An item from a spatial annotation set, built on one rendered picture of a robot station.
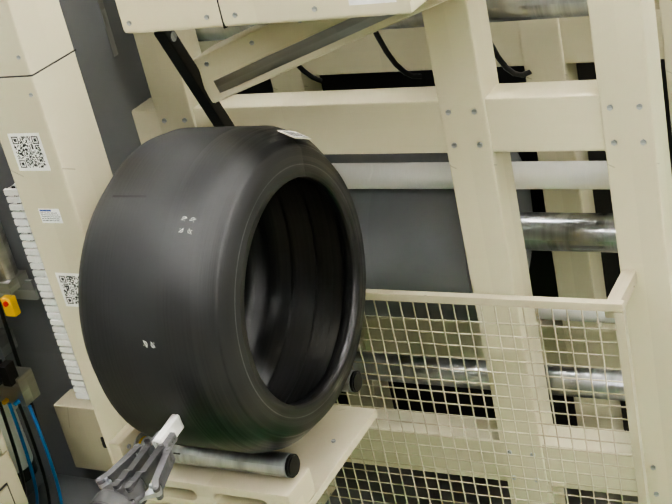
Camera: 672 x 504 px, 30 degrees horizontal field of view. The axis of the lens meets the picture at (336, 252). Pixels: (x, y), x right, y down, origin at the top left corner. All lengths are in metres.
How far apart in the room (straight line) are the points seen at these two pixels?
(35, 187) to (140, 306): 0.40
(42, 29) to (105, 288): 0.48
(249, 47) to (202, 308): 0.64
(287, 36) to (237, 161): 0.38
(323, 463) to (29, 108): 0.88
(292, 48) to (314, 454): 0.80
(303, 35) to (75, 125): 0.46
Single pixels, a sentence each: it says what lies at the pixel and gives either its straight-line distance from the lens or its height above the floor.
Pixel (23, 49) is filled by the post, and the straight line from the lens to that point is 2.27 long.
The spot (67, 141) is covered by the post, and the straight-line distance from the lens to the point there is 2.34.
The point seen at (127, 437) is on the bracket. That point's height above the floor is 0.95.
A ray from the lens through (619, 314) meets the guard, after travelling 2.45.
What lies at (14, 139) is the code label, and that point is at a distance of 2.37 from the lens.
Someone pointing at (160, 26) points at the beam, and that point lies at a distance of 2.41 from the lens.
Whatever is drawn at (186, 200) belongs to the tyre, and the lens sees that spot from 2.10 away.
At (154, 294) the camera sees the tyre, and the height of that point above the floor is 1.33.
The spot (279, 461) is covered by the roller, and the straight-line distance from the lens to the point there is 2.32.
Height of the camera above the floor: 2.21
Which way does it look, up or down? 25 degrees down
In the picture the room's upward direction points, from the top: 13 degrees counter-clockwise
